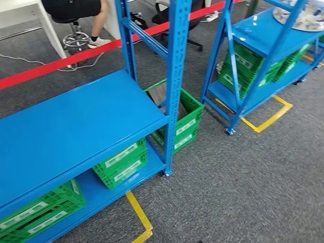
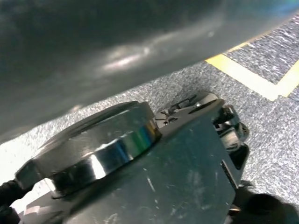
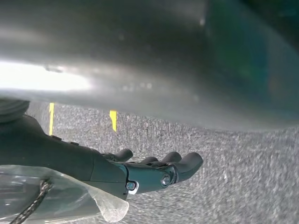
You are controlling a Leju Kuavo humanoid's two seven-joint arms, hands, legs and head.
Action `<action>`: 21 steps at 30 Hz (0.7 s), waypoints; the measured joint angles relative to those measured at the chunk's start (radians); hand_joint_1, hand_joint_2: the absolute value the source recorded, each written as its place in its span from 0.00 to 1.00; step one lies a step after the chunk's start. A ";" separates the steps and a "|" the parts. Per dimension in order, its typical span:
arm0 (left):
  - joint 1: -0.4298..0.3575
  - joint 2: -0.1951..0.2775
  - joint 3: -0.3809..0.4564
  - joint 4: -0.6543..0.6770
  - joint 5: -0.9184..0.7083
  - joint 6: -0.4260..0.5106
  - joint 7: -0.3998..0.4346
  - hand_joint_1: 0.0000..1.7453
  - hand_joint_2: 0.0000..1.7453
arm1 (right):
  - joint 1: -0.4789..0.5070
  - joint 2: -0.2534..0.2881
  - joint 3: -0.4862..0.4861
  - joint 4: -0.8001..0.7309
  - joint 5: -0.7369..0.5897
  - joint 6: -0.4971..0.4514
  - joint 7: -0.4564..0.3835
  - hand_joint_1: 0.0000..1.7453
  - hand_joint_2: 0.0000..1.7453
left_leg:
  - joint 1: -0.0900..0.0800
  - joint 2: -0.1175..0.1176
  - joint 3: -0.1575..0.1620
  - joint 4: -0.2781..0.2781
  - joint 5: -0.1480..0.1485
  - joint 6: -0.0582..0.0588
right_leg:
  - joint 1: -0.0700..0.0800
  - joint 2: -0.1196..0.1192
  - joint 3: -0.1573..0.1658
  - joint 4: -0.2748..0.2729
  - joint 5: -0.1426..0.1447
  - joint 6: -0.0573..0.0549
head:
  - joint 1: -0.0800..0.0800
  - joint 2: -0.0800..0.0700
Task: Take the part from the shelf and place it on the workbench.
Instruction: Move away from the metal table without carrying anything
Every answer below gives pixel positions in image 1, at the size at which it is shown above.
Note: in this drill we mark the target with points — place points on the blue metal shelf rack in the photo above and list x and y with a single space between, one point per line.
75 117
258 33

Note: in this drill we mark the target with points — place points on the black bag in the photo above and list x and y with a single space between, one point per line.
139 20

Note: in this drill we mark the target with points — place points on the white power strip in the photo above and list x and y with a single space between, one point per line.
211 16

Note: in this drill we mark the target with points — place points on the black office chair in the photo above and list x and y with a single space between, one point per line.
195 23

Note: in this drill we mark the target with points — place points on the person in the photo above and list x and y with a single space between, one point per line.
70 6

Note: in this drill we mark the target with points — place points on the red barrier belt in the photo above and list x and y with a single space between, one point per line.
75 57

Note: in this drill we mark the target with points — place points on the black stool with chrome base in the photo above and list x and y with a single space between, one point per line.
75 39

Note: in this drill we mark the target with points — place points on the pale grey wheel hubcap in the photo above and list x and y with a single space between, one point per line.
303 20

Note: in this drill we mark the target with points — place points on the white table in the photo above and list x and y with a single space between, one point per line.
47 30

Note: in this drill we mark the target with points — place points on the dark flat sheet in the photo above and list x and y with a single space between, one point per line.
156 94

